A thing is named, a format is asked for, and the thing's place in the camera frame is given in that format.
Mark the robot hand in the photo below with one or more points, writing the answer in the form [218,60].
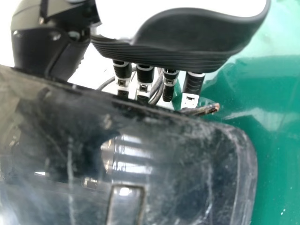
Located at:
[178,39]

